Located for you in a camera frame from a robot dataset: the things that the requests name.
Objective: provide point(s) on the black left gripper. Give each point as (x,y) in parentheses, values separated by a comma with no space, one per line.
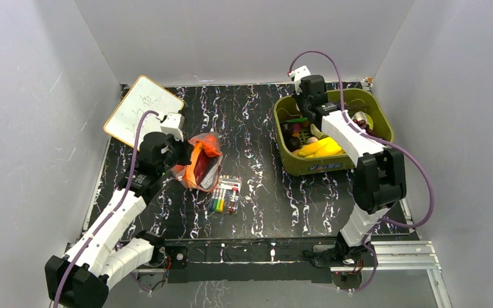
(185,148)

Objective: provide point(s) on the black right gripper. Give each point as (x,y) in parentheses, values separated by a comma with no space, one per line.
(305,114)

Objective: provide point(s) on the dark red toy sausage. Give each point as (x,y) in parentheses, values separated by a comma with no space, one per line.
(201,167)

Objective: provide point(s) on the clear zip bag orange zipper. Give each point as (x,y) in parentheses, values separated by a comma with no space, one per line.
(211,146)

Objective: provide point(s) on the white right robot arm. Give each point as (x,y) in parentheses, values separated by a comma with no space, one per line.
(379,173)

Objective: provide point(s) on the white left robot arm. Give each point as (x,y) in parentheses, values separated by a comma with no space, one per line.
(85,274)

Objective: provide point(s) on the dark toy plum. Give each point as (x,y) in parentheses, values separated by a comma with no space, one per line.
(293,143)

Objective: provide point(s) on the yellow toy banana bunch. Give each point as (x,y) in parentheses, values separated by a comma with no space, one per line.
(322,148)

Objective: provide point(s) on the purple toy grapes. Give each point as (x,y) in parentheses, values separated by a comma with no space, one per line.
(364,125)

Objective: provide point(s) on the olive green plastic bin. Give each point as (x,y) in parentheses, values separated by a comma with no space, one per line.
(285,108)

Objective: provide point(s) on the yellow framed whiteboard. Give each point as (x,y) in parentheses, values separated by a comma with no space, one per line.
(141,111)

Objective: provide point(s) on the pack of coloured markers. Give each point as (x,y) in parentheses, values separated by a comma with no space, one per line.
(224,199)

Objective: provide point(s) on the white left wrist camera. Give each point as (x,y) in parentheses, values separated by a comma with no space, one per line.
(172,125)

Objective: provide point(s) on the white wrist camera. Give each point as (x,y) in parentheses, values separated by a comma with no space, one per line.
(172,125)
(299,76)

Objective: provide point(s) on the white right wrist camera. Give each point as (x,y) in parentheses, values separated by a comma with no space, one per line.
(299,76)

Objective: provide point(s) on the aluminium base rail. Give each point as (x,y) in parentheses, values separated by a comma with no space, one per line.
(250,255)

